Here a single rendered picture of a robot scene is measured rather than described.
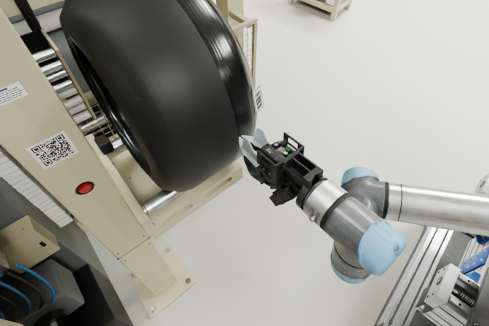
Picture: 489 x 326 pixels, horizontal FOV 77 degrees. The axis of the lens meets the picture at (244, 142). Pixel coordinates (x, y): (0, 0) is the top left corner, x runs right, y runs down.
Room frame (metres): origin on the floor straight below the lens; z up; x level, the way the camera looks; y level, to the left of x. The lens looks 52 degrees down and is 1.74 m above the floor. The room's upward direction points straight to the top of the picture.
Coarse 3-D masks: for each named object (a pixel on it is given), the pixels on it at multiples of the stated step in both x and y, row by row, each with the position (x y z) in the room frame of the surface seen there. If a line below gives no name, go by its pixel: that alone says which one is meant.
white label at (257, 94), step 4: (260, 84) 0.54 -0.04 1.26; (256, 88) 0.53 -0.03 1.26; (260, 88) 0.54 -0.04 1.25; (252, 92) 0.51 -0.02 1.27; (256, 92) 0.52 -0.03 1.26; (260, 92) 0.54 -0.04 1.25; (256, 96) 0.52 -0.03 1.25; (260, 96) 0.53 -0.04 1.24; (256, 100) 0.52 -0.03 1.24; (260, 100) 0.53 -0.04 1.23; (256, 104) 0.51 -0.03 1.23; (260, 104) 0.52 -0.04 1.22; (256, 108) 0.51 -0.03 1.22; (260, 108) 0.52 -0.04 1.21; (256, 112) 0.50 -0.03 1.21
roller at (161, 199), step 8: (160, 192) 0.45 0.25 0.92; (168, 192) 0.45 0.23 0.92; (176, 192) 0.45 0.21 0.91; (184, 192) 0.46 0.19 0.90; (152, 200) 0.42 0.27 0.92; (160, 200) 0.42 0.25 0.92; (168, 200) 0.43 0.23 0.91; (144, 208) 0.40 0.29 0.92; (152, 208) 0.40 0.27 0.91; (160, 208) 0.41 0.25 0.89
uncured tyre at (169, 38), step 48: (96, 0) 0.58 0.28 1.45; (144, 0) 0.59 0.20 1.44; (192, 0) 0.61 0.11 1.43; (96, 48) 0.49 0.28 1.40; (144, 48) 0.48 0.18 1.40; (192, 48) 0.51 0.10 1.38; (240, 48) 0.58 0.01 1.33; (96, 96) 0.69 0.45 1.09; (144, 96) 0.42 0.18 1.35; (192, 96) 0.44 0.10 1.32; (240, 96) 0.49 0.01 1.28; (144, 144) 0.39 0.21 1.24; (192, 144) 0.39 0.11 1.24
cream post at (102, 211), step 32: (0, 32) 0.41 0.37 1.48; (0, 64) 0.40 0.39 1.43; (32, 64) 0.42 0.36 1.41; (32, 96) 0.40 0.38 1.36; (0, 128) 0.36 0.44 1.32; (32, 128) 0.38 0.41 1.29; (64, 128) 0.41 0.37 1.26; (32, 160) 0.36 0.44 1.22; (64, 160) 0.39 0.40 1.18; (96, 160) 0.42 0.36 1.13; (64, 192) 0.36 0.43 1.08; (96, 192) 0.40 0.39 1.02; (96, 224) 0.36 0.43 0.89; (128, 224) 0.41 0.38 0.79; (128, 256) 0.37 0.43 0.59; (160, 256) 0.42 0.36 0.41; (160, 288) 0.37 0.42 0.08
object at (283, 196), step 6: (288, 186) 0.28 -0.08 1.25; (276, 192) 0.31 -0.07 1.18; (282, 192) 0.28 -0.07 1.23; (288, 192) 0.27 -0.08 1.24; (294, 192) 0.28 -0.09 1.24; (270, 198) 0.31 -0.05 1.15; (276, 198) 0.29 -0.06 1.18; (282, 198) 0.28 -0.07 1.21; (288, 198) 0.27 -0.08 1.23; (294, 198) 0.26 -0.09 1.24; (276, 204) 0.29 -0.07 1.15
